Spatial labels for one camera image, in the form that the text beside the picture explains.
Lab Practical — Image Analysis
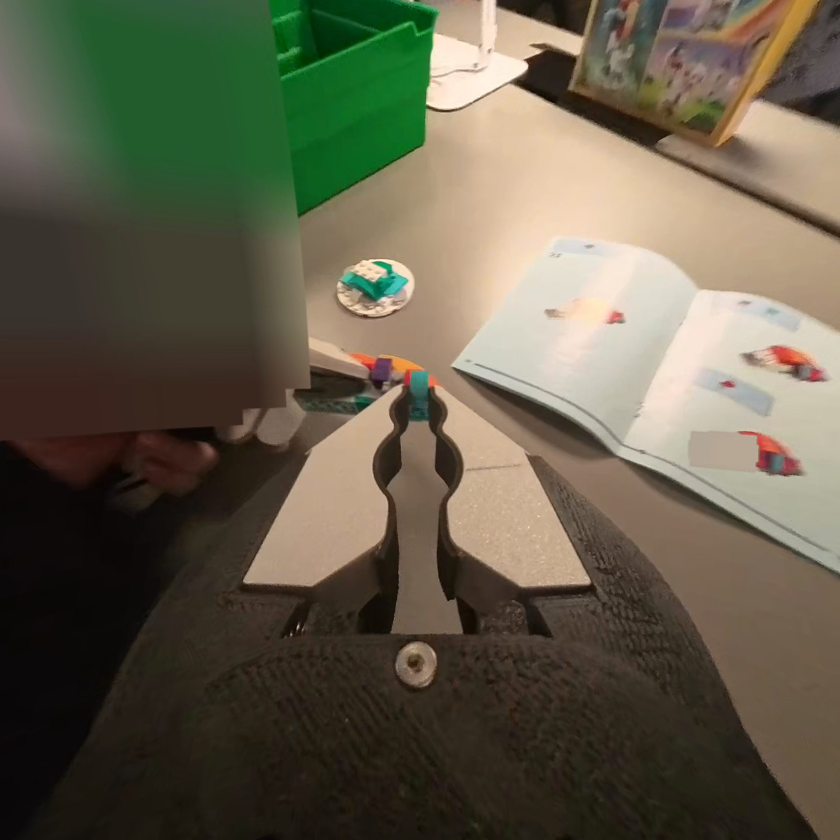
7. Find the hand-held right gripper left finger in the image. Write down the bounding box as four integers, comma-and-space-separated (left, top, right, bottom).
243, 387, 404, 634

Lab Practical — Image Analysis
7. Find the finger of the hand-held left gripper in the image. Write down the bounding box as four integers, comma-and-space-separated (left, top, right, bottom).
308, 336, 373, 383

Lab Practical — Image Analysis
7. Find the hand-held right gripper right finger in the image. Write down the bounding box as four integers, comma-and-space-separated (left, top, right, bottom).
430, 387, 593, 634

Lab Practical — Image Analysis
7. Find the colourful rainbow lego model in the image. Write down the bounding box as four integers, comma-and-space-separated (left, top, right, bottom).
297, 351, 429, 416

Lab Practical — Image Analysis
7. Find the teal lego brick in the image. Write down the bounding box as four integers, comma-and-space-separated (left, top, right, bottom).
403, 369, 437, 421

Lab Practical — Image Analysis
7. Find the green plastic bin with bricks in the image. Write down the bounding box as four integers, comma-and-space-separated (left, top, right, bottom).
269, 0, 439, 217

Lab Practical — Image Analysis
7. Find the person's left forearm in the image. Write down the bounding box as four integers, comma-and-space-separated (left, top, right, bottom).
0, 436, 165, 840

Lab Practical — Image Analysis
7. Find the small teal white lego build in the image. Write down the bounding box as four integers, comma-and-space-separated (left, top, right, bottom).
336, 258, 416, 319

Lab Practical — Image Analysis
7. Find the yellow lego set box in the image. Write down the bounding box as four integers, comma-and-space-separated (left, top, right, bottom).
570, 0, 823, 147

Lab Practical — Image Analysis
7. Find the person's left hand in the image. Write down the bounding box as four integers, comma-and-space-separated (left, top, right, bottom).
125, 430, 221, 494

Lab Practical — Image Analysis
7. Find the open pale blue instruction booklet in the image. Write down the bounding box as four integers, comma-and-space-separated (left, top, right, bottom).
453, 238, 840, 573

